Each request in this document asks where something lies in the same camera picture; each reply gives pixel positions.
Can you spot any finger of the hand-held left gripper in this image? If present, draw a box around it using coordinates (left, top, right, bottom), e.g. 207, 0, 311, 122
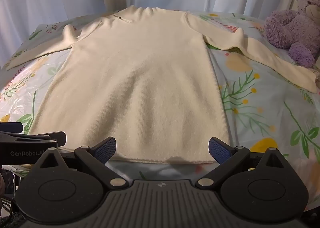
0, 131, 67, 147
0, 122, 23, 133

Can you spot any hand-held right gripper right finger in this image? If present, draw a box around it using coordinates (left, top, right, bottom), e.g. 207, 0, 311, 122
196, 137, 291, 189

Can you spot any floral bed sheet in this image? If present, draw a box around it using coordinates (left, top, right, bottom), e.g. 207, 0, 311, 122
0, 11, 320, 216

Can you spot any purple teddy bear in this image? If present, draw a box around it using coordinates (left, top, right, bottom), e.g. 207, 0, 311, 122
264, 0, 320, 68

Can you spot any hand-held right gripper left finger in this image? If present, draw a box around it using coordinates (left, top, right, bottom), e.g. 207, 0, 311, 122
31, 137, 129, 190

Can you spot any cream towel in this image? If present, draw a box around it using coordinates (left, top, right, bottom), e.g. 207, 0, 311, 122
5, 5, 317, 166

